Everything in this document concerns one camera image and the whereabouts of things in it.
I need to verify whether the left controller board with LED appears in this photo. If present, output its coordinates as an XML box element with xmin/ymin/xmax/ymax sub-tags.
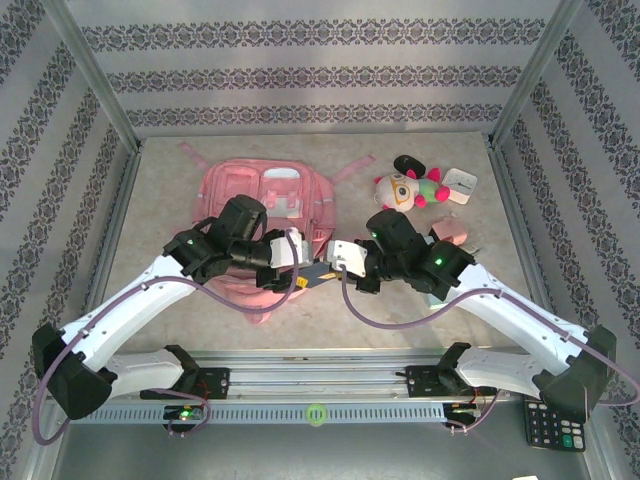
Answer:
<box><xmin>163</xmin><ymin>405</ymin><xmax>207</xmax><ymax>423</ymax></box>

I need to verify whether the black desk calculator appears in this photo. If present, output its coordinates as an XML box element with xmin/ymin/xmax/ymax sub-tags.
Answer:
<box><xmin>523</xmin><ymin>396</ymin><xmax>587</xmax><ymax>453</ymax></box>

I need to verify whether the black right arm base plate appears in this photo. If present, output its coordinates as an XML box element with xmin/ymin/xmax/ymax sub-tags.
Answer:
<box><xmin>405</xmin><ymin>364</ymin><xmax>499</xmax><ymax>399</ymax></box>

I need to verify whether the controller board with led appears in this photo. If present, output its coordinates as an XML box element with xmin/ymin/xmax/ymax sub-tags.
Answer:
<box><xmin>444</xmin><ymin>405</ymin><xmax>484</xmax><ymax>422</ymax></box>
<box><xmin>163</xmin><ymin>405</ymin><xmax>207</xmax><ymax>423</ymax></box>

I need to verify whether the aluminium frame post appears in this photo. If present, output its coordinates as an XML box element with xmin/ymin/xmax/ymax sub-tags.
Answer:
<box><xmin>486</xmin><ymin>0</ymin><xmax>587</xmax><ymax>149</ymax></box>
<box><xmin>39</xmin><ymin>0</ymin><xmax>144</xmax><ymax>154</ymax></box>

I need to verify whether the pink school backpack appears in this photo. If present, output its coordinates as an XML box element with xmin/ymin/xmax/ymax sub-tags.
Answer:
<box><xmin>178</xmin><ymin>140</ymin><xmax>377</xmax><ymax>327</ymax></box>

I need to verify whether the white plush toy with glasses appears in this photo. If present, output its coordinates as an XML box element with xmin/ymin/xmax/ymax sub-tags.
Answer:
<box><xmin>373</xmin><ymin>166</ymin><xmax>452</xmax><ymax>212</ymax></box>

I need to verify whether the dark blue book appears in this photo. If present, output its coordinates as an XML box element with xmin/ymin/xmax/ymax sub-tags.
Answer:
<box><xmin>298</xmin><ymin>263</ymin><xmax>342</xmax><ymax>291</ymax></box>

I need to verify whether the black computer mouse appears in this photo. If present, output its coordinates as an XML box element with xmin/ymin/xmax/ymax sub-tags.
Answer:
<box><xmin>392</xmin><ymin>154</ymin><xmax>427</xmax><ymax>177</ymax></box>

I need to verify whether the white square alarm clock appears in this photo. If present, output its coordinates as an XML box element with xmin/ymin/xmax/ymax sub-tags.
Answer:
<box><xmin>441</xmin><ymin>167</ymin><xmax>479</xmax><ymax>206</ymax></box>

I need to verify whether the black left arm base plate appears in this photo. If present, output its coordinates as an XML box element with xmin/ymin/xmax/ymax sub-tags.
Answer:
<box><xmin>139</xmin><ymin>366</ymin><xmax>232</xmax><ymax>402</ymax></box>

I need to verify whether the small pink case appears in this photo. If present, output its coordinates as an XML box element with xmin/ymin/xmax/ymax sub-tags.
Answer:
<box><xmin>430</xmin><ymin>215</ymin><xmax>469</xmax><ymax>247</ymax></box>

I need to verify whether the green tape ring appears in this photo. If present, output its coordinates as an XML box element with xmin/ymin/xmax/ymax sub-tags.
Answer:
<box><xmin>305</xmin><ymin>402</ymin><xmax>329</xmax><ymax>428</ymax></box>

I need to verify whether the right controller board with LED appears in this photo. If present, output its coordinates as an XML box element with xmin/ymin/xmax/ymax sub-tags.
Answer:
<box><xmin>444</xmin><ymin>405</ymin><xmax>484</xmax><ymax>422</ymax></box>

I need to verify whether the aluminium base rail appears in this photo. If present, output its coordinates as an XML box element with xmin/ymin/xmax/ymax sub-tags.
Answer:
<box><xmin>47</xmin><ymin>348</ymin><xmax>587</xmax><ymax>402</ymax></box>

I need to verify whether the grey slotted cable duct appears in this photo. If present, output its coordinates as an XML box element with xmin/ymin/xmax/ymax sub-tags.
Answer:
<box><xmin>66</xmin><ymin>403</ymin><xmax>447</xmax><ymax>425</ymax></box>

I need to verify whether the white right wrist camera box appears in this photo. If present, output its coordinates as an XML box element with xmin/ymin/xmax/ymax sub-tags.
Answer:
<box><xmin>324</xmin><ymin>239</ymin><xmax>370</xmax><ymax>277</ymax></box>

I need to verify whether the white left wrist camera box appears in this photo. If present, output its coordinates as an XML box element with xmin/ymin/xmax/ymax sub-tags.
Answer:
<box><xmin>269</xmin><ymin>226</ymin><xmax>314</xmax><ymax>269</ymax></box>

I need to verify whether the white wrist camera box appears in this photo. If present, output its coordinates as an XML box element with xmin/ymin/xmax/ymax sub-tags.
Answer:
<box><xmin>269</xmin><ymin>226</ymin><xmax>314</xmax><ymax>269</ymax></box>
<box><xmin>324</xmin><ymin>239</ymin><xmax>370</xmax><ymax>277</ymax></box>

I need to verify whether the aluminium side rail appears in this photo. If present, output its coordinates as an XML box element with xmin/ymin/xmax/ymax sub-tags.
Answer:
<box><xmin>73</xmin><ymin>148</ymin><xmax>145</xmax><ymax>366</ymax></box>
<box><xmin>486</xmin><ymin>143</ymin><xmax>572</xmax><ymax>359</ymax></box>

